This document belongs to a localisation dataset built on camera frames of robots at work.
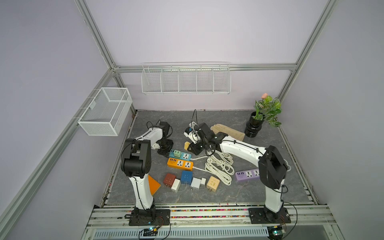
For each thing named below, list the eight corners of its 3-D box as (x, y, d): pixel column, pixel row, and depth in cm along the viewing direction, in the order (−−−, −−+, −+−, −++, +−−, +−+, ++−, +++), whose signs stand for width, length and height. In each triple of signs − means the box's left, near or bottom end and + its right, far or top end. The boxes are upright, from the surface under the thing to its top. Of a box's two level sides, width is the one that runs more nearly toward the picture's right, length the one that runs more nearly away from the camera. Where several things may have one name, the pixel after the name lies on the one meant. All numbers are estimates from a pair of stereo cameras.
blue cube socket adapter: (181, 185, 85) (180, 182, 82) (182, 173, 90) (181, 170, 86) (192, 185, 85) (191, 182, 82) (192, 173, 90) (192, 170, 86)
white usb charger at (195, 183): (190, 186, 85) (190, 185, 83) (193, 178, 88) (193, 176, 86) (198, 189, 84) (198, 188, 82) (201, 180, 87) (201, 179, 85)
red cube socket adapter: (164, 187, 84) (162, 184, 80) (165, 176, 88) (164, 173, 84) (174, 187, 84) (173, 184, 80) (175, 176, 88) (174, 173, 84)
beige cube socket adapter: (205, 188, 83) (205, 186, 80) (210, 177, 87) (210, 175, 84) (215, 193, 81) (216, 191, 78) (219, 182, 85) (220, 179, 82)
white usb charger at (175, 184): (171, 190, 83) (170, 188, 80) (175, 180, 86) (174, 178, 83) (177, 191, 82) (176, 189, 79) (180, 181, 85) (180, 179, 83)
